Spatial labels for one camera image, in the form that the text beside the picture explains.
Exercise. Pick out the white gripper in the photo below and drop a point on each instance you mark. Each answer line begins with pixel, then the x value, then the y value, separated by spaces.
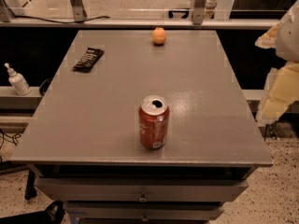
pixel 290 38

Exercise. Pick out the red coke can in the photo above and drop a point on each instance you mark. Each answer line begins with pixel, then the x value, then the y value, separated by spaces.
pixel 153 121

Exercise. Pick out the orange fruit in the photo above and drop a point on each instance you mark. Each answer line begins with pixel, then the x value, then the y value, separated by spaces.
pixel 159 35

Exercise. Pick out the black snack bar wrapper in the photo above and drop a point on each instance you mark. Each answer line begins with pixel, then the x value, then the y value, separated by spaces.
pixel 88 60

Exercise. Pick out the grey lower drawer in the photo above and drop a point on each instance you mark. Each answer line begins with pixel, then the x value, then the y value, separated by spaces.
pixel 143 211

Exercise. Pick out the grey drawer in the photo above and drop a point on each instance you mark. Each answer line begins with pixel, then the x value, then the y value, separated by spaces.
pixel 143 211
pixel 141 190

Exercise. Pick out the grey upper drawer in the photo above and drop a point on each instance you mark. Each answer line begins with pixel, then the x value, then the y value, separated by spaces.
pixel 141 190

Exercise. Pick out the white pump bottle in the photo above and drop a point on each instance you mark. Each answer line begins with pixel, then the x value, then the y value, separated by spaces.
pixel 17 81

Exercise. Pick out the black shoe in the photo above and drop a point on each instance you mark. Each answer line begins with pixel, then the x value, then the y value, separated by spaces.
pixel 53 214

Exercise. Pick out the grey metal bracket right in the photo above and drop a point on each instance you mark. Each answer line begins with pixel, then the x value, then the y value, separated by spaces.
pixel 198 11

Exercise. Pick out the grey metal bracket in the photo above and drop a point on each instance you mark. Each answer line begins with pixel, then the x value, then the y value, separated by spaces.
pixel 198 11
pixel 78 9

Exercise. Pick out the grey metal bracket left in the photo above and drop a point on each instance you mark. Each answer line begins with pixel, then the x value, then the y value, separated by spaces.
pixel 78 9

